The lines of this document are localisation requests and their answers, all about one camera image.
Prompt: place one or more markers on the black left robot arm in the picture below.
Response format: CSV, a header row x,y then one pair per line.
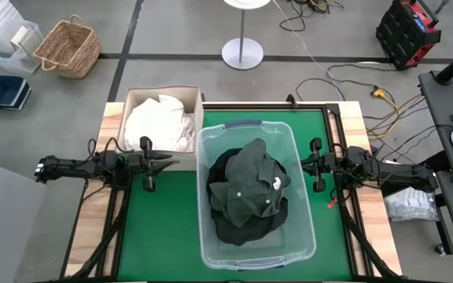
x,y
77,165

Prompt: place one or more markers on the yellow power strip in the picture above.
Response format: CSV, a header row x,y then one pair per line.
x,y
378,93

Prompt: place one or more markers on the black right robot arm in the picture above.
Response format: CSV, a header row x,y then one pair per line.
x,y
391,171

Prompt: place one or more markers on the clear plastic bag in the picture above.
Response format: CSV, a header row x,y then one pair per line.
x,y
411,204

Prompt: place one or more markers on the green table mat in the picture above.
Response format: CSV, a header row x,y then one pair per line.
x,y
159,220

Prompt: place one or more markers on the black fleece garment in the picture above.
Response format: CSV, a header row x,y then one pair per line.
x,y
216,173

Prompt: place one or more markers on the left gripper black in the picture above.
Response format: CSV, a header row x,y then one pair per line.
x,y
146,165

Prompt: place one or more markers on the small clear plastic container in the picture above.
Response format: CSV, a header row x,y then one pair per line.
x,y
10,55

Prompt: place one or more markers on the dark green shirt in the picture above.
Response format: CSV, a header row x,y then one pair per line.
x,y
250,184

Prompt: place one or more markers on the navy blue bin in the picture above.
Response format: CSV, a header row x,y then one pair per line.
x,y
4,92

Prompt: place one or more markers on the wicker basket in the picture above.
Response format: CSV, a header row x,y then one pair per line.
x,y
67,47

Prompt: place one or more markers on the black aluminium rig frame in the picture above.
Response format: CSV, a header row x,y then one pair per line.
x,y
346,236

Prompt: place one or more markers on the clear plastic storage bin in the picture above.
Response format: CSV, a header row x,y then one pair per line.
x,y
301,220

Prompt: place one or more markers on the grey round lamp stand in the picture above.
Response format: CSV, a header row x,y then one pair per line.
x,y
242,53

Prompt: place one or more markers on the white round lamp head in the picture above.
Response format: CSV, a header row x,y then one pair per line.
x,y
246,3

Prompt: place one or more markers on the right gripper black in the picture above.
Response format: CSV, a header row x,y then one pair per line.
x,y
322,165

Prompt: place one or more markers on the red black tool box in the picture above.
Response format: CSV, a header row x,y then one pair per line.
x,y
407,31

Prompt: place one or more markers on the red tag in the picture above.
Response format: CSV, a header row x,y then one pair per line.
x,y
332,203

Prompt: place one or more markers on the dark grey garment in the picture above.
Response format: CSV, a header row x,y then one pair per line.
x,y
250,234

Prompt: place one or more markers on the beige fabric box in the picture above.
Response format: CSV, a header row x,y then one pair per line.
x,y
132,98

